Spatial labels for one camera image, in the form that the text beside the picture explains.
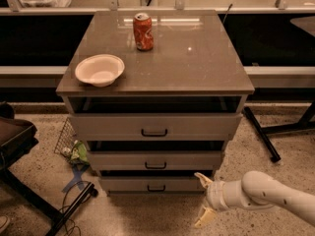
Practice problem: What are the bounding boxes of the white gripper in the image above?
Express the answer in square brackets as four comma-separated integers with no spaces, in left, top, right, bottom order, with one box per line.
[194,172,228,228]

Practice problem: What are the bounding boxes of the grey drawer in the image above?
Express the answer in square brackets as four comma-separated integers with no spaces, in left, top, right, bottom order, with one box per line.
[69,113,242,141]
[88,150,221,170]
[99,176,204,194]

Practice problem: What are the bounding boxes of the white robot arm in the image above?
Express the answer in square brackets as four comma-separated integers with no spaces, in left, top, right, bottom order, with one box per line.
[195,171,315,228]

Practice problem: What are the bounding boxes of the grey drawer cabinet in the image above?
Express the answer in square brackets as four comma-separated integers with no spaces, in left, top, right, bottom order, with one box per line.
[55,9,256,196]

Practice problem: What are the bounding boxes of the black floor stand right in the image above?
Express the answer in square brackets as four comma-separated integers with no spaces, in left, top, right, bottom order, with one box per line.
[243,101,315,163]

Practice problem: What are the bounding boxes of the black floor stand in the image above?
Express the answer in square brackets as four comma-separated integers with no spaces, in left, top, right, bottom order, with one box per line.
[0,169,98,236]
[243,101,315,163]

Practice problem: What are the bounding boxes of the green crumpled bag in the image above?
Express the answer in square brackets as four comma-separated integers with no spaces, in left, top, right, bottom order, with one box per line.
[61,140,90,165]

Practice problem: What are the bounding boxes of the white paper bowl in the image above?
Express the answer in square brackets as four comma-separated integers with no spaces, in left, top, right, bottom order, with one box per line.
[75,54,125,88]

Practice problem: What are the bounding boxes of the black floor stand left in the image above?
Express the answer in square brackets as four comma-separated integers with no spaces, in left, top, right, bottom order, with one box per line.
[0,169,98,236]

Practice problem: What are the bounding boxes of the orange soda can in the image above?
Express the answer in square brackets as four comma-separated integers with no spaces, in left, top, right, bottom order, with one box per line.
[133,13,154,51]

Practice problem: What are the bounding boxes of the black chair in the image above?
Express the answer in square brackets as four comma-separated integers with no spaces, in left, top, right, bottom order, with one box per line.
[0,102,38,172]

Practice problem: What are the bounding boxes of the shoe tip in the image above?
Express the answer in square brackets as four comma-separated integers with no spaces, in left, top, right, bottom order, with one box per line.
[0,215,10,234]

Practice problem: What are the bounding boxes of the black cable on floor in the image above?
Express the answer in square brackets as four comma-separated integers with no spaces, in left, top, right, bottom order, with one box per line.
[58,180,91,236]

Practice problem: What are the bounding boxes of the wire mesh basket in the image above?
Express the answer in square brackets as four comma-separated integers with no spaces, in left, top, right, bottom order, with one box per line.
[54,119,76,154]

